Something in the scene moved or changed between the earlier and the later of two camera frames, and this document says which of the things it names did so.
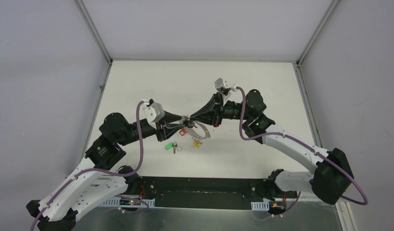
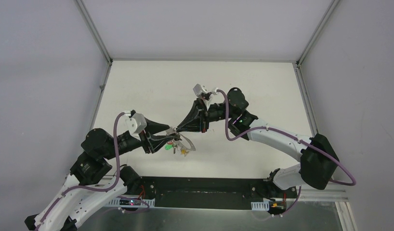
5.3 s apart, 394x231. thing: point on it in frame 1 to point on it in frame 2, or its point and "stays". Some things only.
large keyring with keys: [207, 135] to [183, 150]
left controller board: [130, 202] stays
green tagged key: [169, 146] stays
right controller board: [276, 207] stays
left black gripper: [160, 128] to [146, 139]
